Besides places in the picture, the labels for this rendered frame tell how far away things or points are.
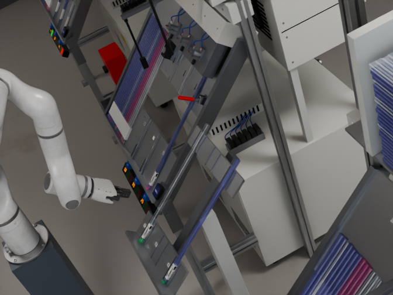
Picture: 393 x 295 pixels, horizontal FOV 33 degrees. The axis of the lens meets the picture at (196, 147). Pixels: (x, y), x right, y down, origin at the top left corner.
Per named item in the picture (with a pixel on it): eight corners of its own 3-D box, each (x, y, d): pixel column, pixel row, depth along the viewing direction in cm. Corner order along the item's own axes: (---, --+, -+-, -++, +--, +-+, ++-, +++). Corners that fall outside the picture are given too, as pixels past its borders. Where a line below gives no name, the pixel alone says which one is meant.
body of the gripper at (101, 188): (79, 187, 248) (105, 191, 254) (86, 203, 241) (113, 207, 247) (86, 171, 245) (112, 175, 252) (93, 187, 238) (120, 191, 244)
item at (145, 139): (163, 202, 251) (155, 201, 250) (113, 115, 301) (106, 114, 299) (183, 161, 244) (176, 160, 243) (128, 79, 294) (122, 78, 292)
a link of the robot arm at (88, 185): (73, 188, 247) (80, 189, 249) (79, 202, 240) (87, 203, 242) (81, 170, 244) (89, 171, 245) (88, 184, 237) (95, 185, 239)
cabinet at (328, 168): (268, 274, 299) (235, 184, 259) (207, 185, 352) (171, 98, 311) (389, 206, 307) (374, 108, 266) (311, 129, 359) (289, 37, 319)
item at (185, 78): (209, 122, 239) (198, 119, 236) (149, 45, 288) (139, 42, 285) (251, 41, 226) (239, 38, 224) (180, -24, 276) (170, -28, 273)
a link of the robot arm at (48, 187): (88, 186, 236) (82, 170, 243) (53, 181, 229) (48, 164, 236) (79, 203, 240) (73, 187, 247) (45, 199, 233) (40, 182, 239)
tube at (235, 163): (166, 284, 221) (162, 284, 220) (164, 281, 222) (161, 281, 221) (240, 161, 205) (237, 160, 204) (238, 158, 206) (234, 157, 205)
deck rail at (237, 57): (169, 208, 252) (155, 206, 248) (167, 205, 253) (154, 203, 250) (254, 44, 225) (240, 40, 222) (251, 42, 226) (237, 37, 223)
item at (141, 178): (167, 205, 253) (151, 203, 249) (117, 119, 303) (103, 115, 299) (168, 203, 253) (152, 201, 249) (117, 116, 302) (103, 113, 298)
